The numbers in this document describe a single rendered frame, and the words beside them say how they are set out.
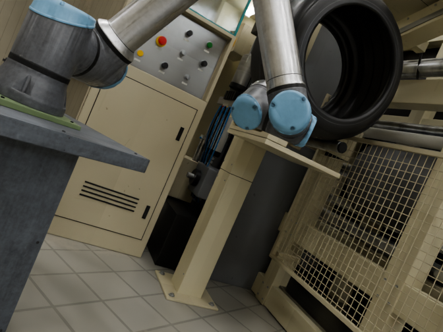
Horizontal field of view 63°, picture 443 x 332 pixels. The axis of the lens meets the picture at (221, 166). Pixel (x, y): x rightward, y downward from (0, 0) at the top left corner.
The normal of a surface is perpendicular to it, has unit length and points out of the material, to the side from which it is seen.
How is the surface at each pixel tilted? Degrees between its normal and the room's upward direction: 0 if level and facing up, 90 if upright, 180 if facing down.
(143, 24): 114
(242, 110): 126
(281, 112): 94
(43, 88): 72
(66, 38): 92
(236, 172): 90
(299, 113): 94
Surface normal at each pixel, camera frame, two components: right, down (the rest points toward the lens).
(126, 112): 0.36, 0.20
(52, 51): 0.54, 0.30
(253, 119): -0.50, 0.44
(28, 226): 0.73, 0.35
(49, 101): 0.85, 0.06
